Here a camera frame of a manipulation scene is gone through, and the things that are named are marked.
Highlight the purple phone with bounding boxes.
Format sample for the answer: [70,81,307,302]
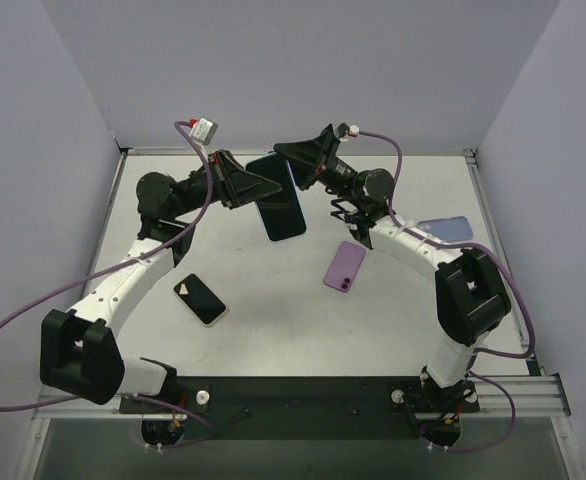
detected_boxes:
[323,241,366,293]

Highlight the lavender phone case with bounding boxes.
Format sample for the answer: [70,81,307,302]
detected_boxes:
[417,216,474,243]

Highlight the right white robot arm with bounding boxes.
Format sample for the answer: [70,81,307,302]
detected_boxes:
[274,124,511,390]

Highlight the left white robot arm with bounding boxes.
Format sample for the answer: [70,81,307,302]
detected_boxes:
[39,150,281,412]

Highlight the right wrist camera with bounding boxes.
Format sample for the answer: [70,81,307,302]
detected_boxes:
[335,123,360,142]

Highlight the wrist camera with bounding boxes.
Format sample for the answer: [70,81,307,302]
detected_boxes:
[189,117,218,146]
[335,123,360,142]

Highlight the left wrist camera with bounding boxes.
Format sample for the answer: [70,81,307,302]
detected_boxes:
[189,117,218,146]

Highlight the aluminium table edge frame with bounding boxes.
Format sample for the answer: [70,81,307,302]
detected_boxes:
[120,145,477,158]

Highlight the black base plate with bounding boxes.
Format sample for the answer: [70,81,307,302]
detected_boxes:
[117,375,480,441]

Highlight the aluminium front rail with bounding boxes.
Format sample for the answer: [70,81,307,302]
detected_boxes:
[32,375,572,420]

